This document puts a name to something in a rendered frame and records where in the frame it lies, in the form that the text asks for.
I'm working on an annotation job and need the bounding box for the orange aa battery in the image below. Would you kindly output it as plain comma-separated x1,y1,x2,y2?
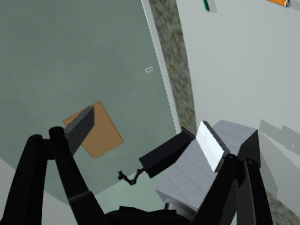
269,0,290,7

